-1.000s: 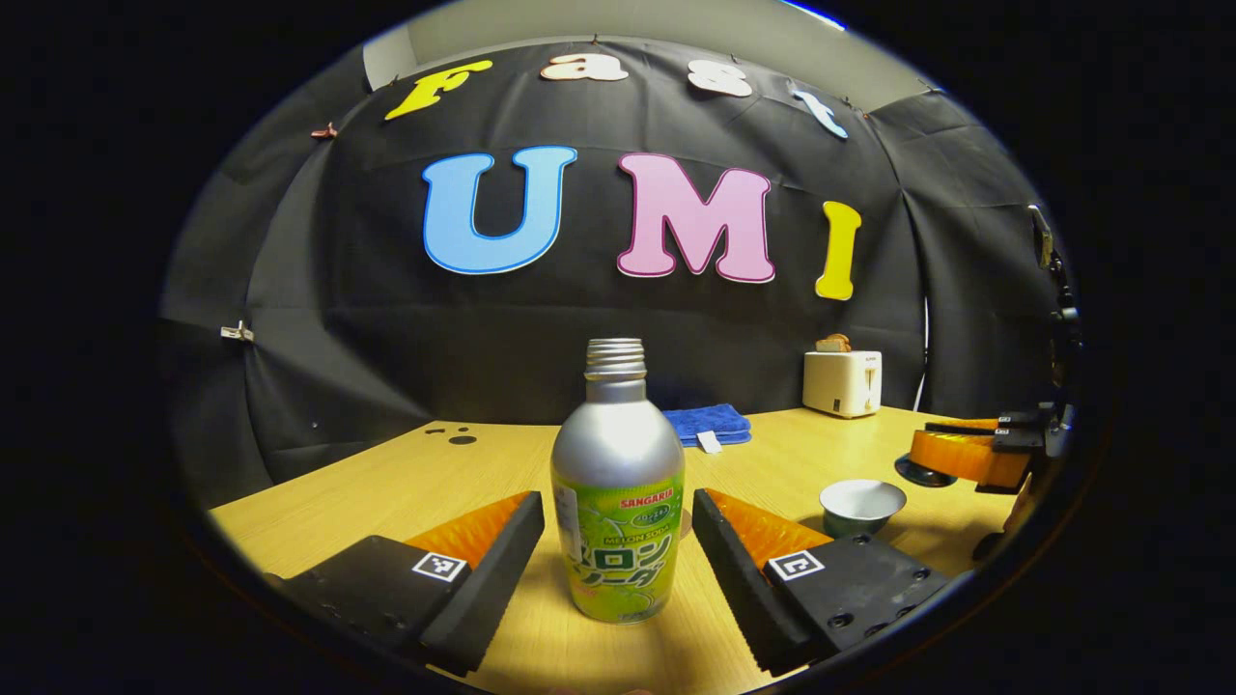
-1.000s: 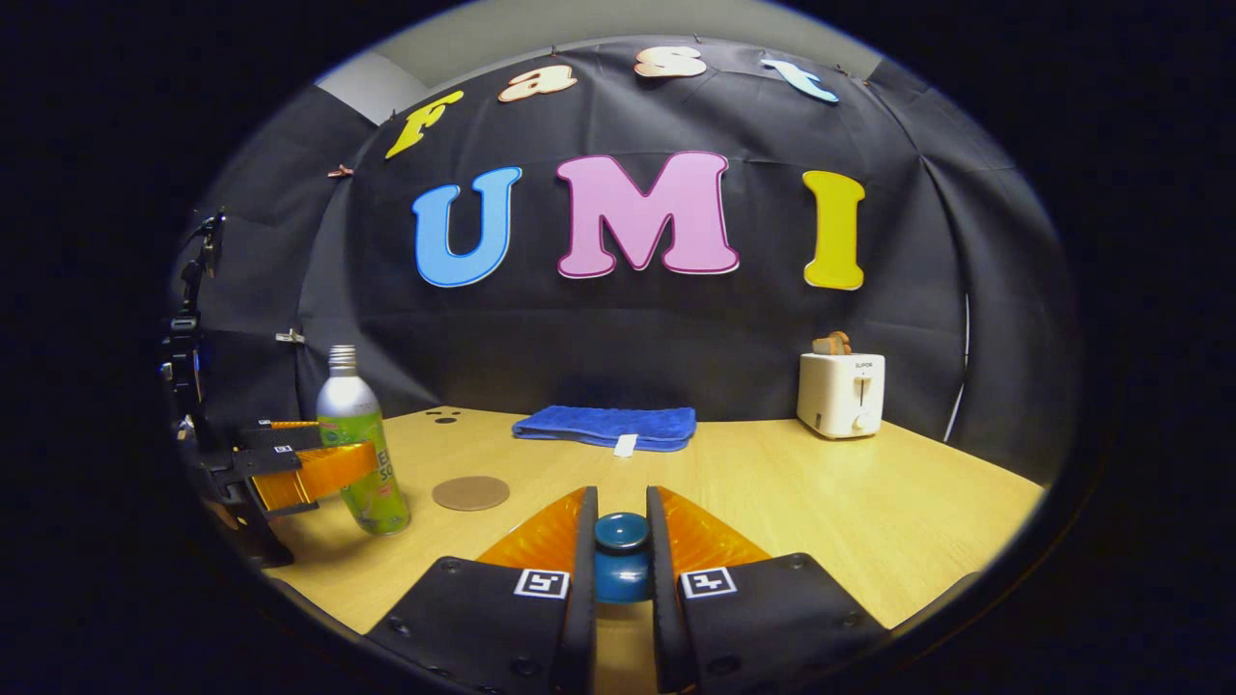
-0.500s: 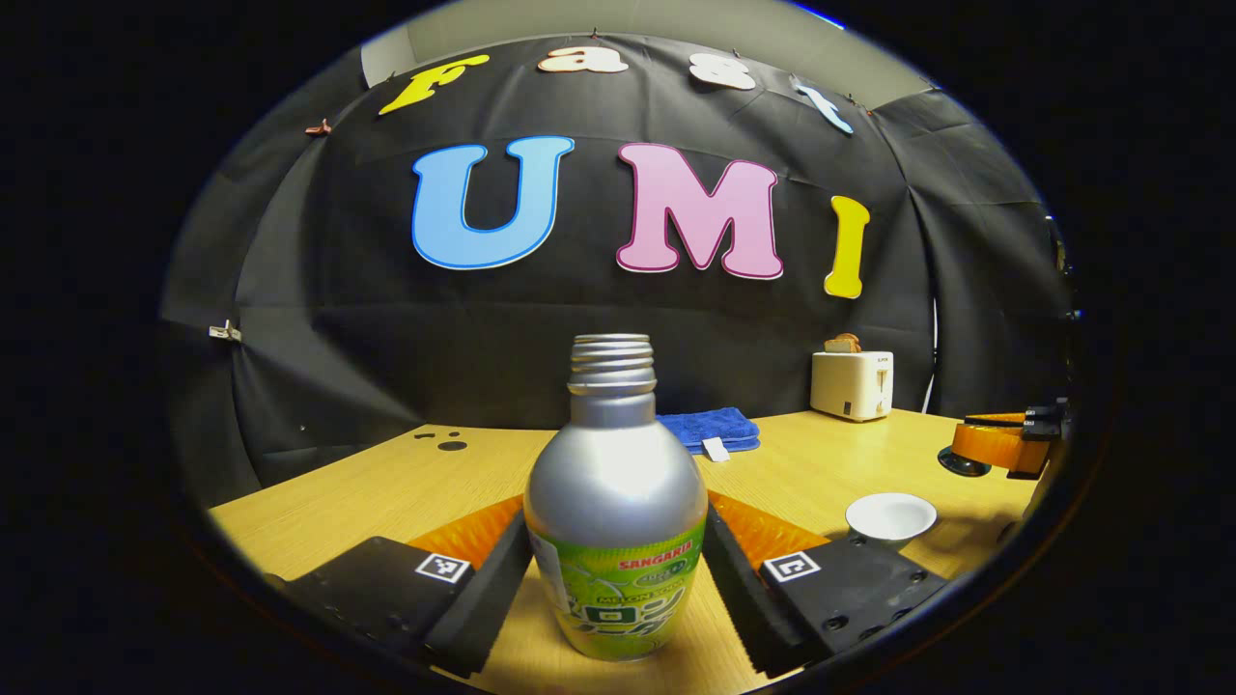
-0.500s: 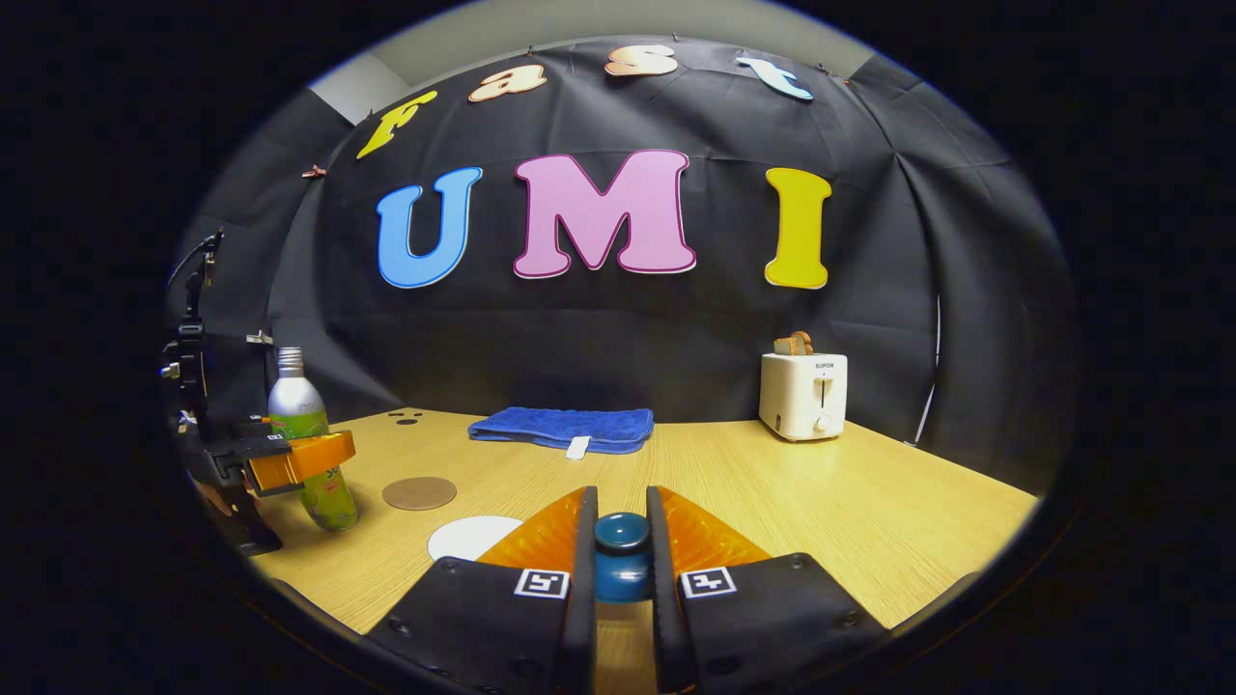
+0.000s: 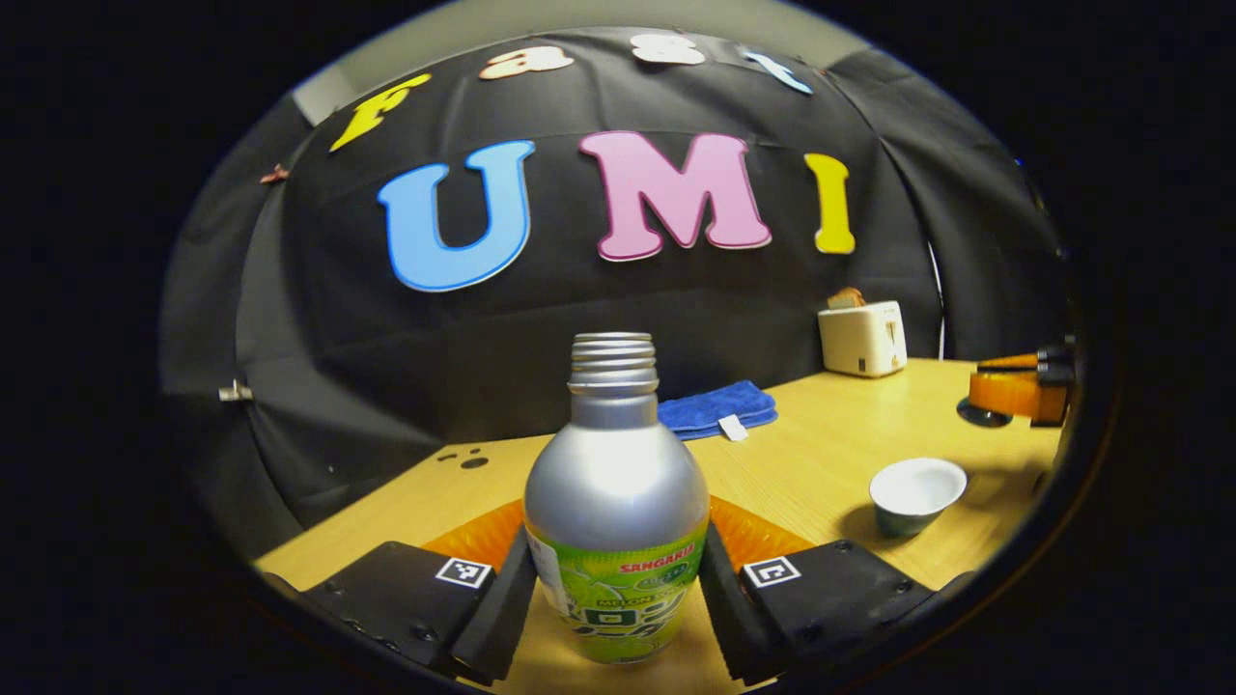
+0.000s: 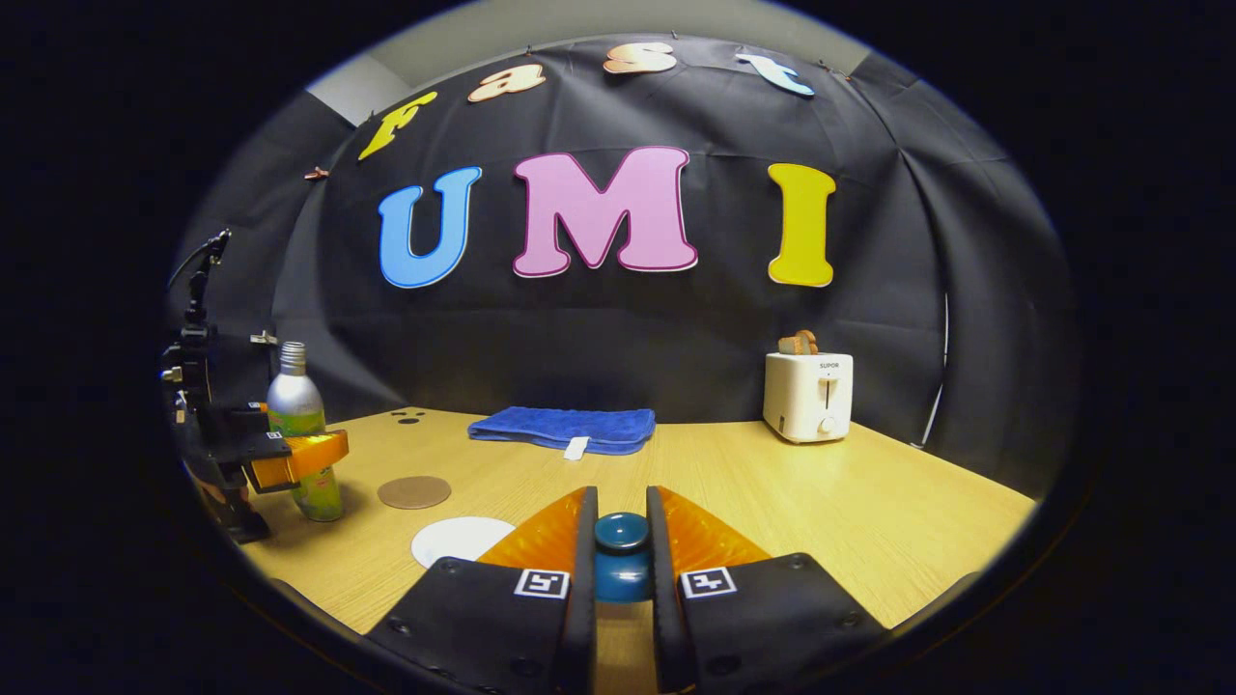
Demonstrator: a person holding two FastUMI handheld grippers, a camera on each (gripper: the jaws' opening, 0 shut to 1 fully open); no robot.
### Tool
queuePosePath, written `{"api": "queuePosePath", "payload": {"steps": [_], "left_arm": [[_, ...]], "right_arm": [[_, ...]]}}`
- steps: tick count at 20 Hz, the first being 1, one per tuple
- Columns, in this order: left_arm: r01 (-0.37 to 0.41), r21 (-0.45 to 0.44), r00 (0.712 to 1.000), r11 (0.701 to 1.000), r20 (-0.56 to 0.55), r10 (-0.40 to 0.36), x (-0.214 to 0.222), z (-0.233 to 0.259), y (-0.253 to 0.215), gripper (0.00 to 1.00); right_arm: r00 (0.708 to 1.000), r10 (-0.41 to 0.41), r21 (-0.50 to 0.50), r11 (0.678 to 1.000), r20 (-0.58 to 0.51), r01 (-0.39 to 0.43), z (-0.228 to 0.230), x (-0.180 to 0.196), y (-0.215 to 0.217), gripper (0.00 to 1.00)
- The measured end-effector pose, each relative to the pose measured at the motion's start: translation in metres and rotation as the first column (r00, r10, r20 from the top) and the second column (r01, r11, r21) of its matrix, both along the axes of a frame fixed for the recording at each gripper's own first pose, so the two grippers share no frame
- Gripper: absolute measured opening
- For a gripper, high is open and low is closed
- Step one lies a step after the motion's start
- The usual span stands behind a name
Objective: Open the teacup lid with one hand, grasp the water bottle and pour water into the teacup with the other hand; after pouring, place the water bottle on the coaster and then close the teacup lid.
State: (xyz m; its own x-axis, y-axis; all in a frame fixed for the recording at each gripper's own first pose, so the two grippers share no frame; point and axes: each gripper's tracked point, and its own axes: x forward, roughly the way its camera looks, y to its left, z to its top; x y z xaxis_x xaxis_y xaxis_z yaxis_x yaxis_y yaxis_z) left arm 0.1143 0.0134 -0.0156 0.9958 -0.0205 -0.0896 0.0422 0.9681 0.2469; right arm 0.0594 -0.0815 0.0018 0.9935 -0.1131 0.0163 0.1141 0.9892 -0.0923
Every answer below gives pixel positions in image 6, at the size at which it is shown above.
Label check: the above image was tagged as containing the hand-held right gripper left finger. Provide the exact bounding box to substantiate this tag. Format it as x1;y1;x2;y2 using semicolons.
362;486;600;695

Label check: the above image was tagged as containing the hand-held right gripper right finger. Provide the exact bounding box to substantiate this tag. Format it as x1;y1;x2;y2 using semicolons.
645;486;889;694

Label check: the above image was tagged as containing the silver green water bottle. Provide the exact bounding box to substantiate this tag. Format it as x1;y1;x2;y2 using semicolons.
267;342;345;523

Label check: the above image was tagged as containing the round brown coaster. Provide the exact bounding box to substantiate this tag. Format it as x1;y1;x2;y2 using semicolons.
377;475;453;511

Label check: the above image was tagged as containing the teal and white teacup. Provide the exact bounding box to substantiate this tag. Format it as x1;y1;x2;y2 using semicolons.
410;515;517;570

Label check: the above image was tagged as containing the blue folded towel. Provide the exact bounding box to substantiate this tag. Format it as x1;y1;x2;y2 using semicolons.
467;405;658;460

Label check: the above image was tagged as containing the white toaster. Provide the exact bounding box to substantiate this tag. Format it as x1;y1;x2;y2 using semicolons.
762;351;855;445

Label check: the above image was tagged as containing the black backdrop cloth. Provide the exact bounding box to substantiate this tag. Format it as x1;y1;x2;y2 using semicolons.
164;34;1078;503

